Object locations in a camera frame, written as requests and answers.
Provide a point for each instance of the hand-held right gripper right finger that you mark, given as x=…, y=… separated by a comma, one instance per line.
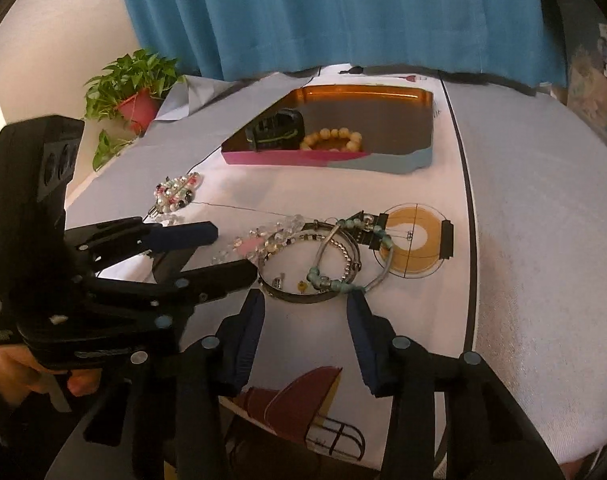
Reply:
x=363, y=345

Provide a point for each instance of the person's left hand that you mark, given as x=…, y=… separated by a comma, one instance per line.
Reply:
x=8, y=372

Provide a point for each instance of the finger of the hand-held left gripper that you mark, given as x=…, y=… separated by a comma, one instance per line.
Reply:
x=218, y=277
x=183, y=236

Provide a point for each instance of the potted green plant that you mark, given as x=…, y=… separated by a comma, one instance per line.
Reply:
x=133, y=85

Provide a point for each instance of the blue curtain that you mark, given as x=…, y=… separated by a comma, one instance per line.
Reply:
x=333, y=15

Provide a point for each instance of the orange-lined tin tray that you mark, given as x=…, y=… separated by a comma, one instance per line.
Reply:
x=363, y=125

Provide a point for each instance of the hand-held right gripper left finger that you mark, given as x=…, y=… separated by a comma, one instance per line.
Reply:
x=247, y=340

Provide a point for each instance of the white printed cloth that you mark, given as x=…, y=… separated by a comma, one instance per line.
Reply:
x=293, y=195

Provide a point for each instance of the dark metal bangle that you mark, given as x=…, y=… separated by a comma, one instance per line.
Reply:
x=293, y=298

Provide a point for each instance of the black wrist watch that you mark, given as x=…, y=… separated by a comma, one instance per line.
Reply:
x=276, y=132

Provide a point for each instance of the small silver charm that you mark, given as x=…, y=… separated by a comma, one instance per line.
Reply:
x=279, y=281

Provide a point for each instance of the grey tablecloth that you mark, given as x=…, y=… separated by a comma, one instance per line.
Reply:
x=523, y=210

